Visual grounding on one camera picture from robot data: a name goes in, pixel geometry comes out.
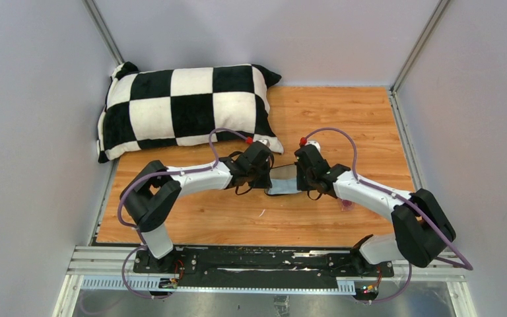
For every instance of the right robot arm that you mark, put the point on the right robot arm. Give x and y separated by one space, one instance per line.
421 230

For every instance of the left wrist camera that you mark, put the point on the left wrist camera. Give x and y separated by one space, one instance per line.
264 142

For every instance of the light blue cleaning cloth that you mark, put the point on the light blue cleaning cloth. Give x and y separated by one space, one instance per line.
283 187

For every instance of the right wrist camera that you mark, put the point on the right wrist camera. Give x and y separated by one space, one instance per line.
315 144

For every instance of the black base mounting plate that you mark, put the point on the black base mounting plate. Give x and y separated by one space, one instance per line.
259 267

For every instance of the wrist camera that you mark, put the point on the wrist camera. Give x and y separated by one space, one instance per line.
315 144
264 142

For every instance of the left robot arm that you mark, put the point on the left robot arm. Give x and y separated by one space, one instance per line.
151 196

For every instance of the black glasses case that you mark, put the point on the black glasses case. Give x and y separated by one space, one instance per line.
285 172

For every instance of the pink transparent sunglasses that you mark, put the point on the pink transparent sunglasses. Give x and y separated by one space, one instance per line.
346 205

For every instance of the black white checkered pillow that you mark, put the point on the black white checkered pillow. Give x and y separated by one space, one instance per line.
184 107

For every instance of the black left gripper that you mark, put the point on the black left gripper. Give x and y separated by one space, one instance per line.
265 182

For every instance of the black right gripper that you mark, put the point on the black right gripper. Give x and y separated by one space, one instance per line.
301 185

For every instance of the aluminium frame rail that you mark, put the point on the aluminium frame rail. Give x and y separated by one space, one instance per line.
99 282

